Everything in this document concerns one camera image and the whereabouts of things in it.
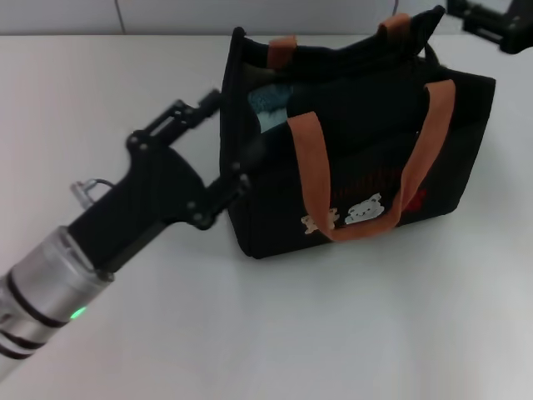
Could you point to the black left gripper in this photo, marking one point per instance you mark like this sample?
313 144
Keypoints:
158 187

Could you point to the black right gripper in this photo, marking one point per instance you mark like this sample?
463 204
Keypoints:
520 25

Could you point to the blue towel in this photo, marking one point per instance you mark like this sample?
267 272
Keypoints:
270 104

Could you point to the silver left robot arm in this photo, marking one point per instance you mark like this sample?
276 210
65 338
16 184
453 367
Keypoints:
46 291

